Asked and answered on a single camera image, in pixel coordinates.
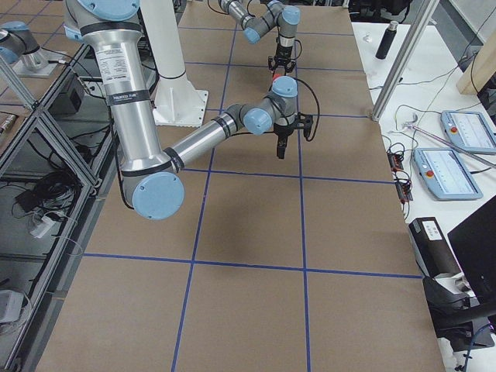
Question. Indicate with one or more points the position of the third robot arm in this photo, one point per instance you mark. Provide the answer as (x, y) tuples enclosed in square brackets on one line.
[(17, 42)]

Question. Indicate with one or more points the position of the black water bottle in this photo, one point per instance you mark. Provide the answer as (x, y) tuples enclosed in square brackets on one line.
[(387, 40)]

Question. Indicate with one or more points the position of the brown paper table mat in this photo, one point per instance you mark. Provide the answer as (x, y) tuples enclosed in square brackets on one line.
[(300, 264)]

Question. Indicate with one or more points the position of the lower teach pendant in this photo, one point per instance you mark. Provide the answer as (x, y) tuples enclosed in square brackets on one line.
[(445, 175)]

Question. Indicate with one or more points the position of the teach pendant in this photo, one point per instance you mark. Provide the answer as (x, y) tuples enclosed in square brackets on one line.
[(445, 175), (469, 130)]

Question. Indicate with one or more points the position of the upper teach pendant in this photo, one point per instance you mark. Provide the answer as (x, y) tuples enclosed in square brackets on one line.
[(469, 130)]

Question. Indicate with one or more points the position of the black cardboard box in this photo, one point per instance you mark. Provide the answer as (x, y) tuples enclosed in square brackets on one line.
[(432, 251)]

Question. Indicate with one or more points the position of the black monitor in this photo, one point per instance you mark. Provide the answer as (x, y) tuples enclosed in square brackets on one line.
[(473, 243)]

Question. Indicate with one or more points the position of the black power adapter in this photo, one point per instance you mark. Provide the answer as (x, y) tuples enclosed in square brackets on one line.
[(27, 200)]

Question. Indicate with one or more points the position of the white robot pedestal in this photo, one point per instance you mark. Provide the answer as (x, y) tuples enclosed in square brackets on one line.
[(176, 101)]

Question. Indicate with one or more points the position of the aluminium frame post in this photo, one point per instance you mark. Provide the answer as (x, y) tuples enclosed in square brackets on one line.
[(407, 48)]

